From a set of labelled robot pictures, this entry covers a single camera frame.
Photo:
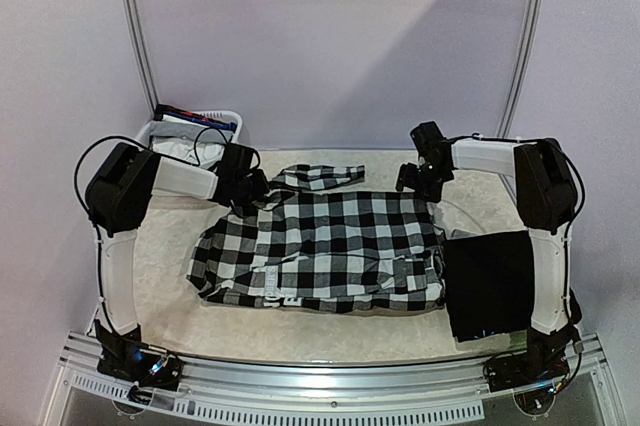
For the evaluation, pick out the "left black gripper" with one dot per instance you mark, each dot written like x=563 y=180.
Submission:
x=263 y=188

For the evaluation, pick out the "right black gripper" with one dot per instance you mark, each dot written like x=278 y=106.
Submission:
x=409 y=175

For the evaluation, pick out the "black white plaid shirt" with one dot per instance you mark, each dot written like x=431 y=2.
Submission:
x=315 y=241

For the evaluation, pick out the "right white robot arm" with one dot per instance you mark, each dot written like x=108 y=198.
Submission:
x=548 y=198

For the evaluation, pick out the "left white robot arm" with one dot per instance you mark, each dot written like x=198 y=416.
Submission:
x=117 y=198

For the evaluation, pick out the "white laundry basket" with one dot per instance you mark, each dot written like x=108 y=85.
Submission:
x=226 y=116

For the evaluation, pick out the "grey cloth in basket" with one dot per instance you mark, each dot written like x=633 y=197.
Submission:
x=190 y=132

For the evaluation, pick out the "dark striped cloth in basket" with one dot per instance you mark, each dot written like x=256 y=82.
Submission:
x=161 y=112

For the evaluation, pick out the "folded black garment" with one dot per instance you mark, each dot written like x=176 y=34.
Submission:
x=489 y=284

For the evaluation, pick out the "right aluminium corner post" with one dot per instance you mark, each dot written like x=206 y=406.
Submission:
x=524 y=50

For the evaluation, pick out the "aluminium corner post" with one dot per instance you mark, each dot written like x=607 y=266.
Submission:
x=138 y=43
x=524 y=50

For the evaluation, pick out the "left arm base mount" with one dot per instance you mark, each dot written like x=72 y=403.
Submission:
x=127 y=358

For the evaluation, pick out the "aluminium front rail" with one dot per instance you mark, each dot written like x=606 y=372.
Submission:
x=214 y=392

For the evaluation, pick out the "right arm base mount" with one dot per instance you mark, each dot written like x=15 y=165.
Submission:
x=552 y=373

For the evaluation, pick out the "left aluminium corner post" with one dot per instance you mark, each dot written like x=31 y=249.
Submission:
x=138 y=43

